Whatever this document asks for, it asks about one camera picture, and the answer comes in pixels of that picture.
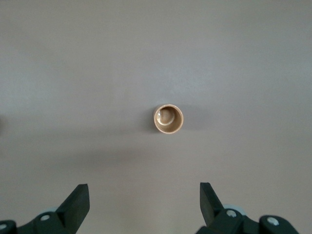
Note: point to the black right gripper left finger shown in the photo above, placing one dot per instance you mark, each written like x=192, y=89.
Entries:
x=73, y=209

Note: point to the orange-brown cylindrical cup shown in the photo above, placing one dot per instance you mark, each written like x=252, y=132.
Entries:
x=179, y=122

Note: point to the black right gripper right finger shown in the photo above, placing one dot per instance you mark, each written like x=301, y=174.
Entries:
x=212, y=209

